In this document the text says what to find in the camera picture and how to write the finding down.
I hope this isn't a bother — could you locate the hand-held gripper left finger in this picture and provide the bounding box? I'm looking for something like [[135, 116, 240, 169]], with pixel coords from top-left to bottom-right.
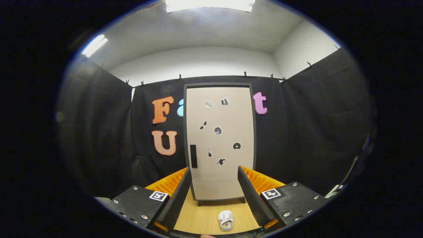
[[109, 167, 193, 232]]

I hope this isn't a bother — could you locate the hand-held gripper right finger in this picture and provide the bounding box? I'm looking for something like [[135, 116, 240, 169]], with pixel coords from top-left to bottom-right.
[[237, 165, 331, 230]]

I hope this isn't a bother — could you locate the white canvas shoe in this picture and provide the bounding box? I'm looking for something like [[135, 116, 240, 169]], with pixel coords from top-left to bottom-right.
[[218, 210, 234, 231]]

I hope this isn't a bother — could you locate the dark grey shoe cabinet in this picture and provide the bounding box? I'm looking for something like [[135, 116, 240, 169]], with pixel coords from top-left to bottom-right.
[[183, 83, 257, 207]]

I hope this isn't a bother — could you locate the beige shoe cabinet door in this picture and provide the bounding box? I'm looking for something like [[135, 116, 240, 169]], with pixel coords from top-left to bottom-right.
[[186, 87, 255, 201]]

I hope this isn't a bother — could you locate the white object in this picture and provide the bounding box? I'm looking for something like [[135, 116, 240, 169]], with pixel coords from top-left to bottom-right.
[[326, 184, 346, 199]]

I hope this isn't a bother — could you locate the black backdrop cloth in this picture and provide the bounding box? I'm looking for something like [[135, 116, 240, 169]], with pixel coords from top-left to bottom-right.
[[58, 46, 377, 199]]

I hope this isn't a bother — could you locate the ceiling light strip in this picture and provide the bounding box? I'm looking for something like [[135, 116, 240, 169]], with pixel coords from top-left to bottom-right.
[[82, 34, 108, 58]]

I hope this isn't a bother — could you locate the rectangular ceiling light panel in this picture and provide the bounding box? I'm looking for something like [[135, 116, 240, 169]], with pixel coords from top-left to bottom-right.
[[165, 0, 255, 14]]

